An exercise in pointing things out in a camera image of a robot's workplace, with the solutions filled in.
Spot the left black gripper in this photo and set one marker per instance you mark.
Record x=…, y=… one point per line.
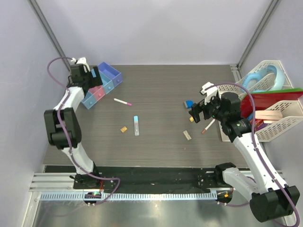
x=96, y=81

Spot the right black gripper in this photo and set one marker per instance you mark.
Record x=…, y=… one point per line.
x=205, y=107

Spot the pink drawer bin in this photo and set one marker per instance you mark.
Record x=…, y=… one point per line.
x=98, y=92

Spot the purple drawer bin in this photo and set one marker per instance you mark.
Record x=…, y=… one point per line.
x=109, y=72

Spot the white brown-capped marker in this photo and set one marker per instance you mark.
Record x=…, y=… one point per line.
x=208, y=126

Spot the white pink-capped marker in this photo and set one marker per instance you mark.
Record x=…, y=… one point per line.
x=122, y=102

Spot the blue-capped clear tube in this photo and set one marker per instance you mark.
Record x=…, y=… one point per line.
x=136, y=126

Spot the light blue drawer bin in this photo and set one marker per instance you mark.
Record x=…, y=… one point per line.
x=89, y=100

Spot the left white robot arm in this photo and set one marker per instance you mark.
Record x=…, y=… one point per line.
x=63, y=129

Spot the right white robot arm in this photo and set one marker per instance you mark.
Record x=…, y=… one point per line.
x=268, y=194

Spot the blue stamp block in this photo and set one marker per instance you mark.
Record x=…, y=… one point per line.
x=188, y=104

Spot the beige eraser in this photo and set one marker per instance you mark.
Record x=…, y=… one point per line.
x=188, y=137

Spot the colourful book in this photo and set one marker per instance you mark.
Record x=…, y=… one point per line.
x=258, y=124

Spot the red folder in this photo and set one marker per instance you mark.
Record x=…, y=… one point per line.
x=265, y=100

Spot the white mesh file rack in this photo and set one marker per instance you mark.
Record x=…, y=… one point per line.
x=292, y=111

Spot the light blue headphones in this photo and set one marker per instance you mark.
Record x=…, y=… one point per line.
x=269, y=78

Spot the green folder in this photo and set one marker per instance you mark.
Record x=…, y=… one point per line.
x=291, y=90

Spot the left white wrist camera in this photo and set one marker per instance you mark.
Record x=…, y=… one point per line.
x=82, y=61

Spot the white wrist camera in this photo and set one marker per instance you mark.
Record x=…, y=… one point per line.
x=209, y=90
x=82, y=61

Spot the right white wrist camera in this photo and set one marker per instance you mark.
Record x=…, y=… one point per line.
x=209, y=90

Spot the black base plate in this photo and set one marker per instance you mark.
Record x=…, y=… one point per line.
x=155, y=179

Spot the aluminium rail frame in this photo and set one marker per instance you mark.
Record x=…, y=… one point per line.
x=62, y=181

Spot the slotted cable duct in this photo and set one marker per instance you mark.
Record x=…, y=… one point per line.
x=92, y=196

